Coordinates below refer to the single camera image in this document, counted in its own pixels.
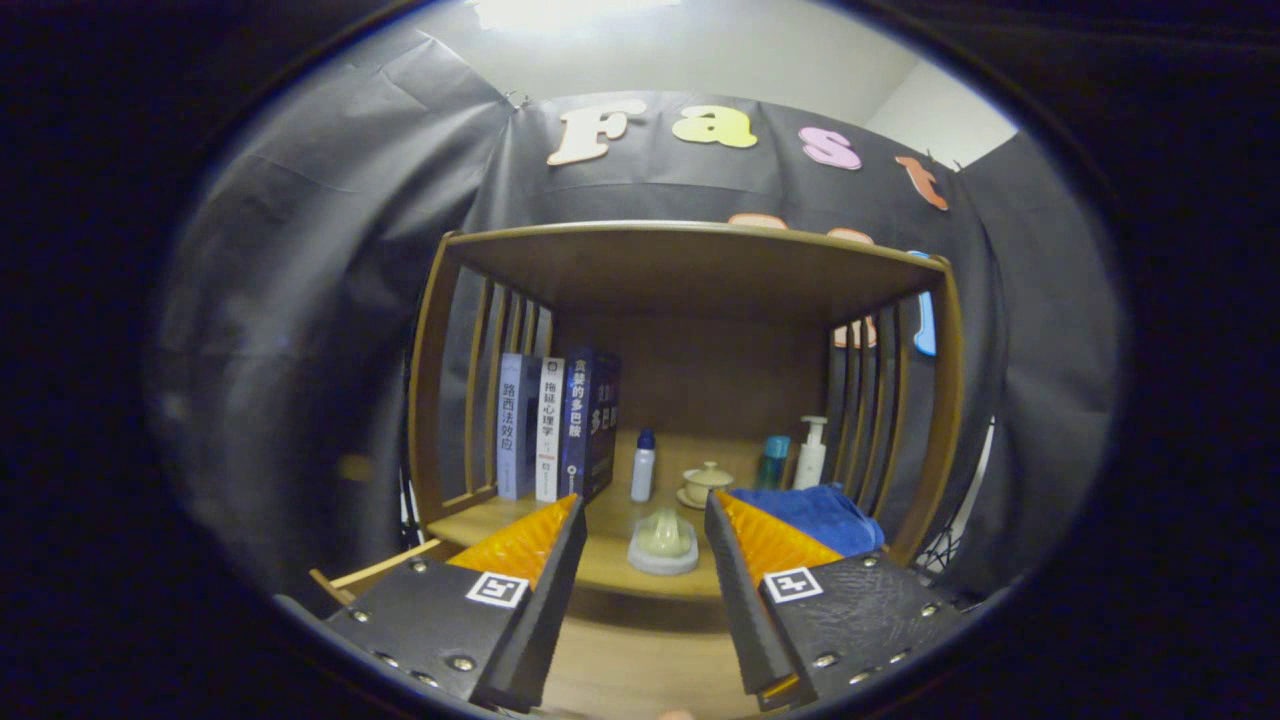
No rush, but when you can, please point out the pale blue book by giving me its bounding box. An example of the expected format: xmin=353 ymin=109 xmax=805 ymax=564
xmin=496 ymin=352 xmax=543 ymax=501

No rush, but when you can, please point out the black light stand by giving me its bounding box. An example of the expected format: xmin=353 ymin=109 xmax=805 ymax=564
xmin=915 ymin=420 xmax=996 ymax=591

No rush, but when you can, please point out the beige lidded tea cup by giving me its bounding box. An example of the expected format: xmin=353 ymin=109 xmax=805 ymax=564
xmin=677 ymin=461 xmax=734 ymax=510

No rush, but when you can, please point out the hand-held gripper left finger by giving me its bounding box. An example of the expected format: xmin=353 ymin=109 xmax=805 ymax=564
xmin=322 ymin=493 xmax=589 ymax=713

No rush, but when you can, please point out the white pump bottle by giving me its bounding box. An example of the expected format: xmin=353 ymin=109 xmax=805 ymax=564
xmin=793 ymin=416 xmax=829 ymax=491

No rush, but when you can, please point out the white book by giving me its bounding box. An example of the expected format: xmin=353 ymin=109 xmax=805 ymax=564
xmin=535 ymin=357 xmax=566 ymax=503

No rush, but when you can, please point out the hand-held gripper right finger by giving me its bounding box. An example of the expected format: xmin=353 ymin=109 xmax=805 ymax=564
xmin=704 ymin=490 xmax=976 ymax=709

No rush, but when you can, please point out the dark blue book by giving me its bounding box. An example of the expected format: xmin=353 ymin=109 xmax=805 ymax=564
xmin=560 ymin=347 xmax=622 ymax=501

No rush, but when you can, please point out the wooden cabinet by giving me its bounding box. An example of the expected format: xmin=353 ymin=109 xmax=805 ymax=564
xmin=408 ymin=220 xmax=966 ymax=601

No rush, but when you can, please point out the white bottle with blue cap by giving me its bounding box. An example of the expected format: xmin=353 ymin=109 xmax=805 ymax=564
xmin=630 ymin=429 xmax=657 ymax=503

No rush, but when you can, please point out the wooden drawer with black knob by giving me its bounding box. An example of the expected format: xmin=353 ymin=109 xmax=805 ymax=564
xmin=308 ymin=540 xmax=791 ymax=720

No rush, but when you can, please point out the wooden countertop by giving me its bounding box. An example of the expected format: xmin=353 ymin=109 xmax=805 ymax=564
xmin=425 ymin=430 xmax=901 ymax=601

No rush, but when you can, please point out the teal bottle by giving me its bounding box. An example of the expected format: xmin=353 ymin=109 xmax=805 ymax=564
xmin=757 ymin=435 xmax=791 ymax=491

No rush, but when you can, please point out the cream brush with white base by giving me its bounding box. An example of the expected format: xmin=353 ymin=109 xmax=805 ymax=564
xmin=627 ymin=507 xmax=700 ymax=576

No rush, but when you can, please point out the folded blue towel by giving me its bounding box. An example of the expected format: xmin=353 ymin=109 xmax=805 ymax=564
xmin=728 ymin=484 xmax=886 ymax=559

